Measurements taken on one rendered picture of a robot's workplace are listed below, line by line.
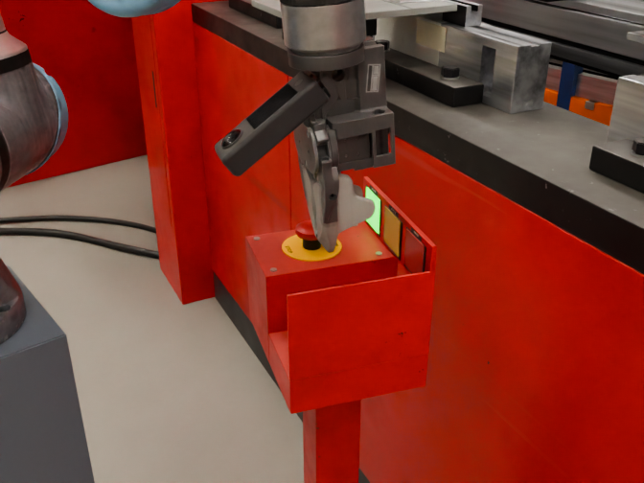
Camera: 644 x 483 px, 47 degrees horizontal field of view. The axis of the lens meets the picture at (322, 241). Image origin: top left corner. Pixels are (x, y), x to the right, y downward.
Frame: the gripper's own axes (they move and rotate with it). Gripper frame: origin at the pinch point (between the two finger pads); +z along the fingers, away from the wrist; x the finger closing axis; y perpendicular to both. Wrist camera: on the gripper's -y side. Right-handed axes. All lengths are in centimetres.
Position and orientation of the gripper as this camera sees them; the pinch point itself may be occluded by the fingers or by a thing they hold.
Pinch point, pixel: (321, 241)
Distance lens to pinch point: 76.5
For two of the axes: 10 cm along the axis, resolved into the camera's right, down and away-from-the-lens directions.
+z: 0.8, 8.7, 4.8
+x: -3.1, -4.4, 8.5
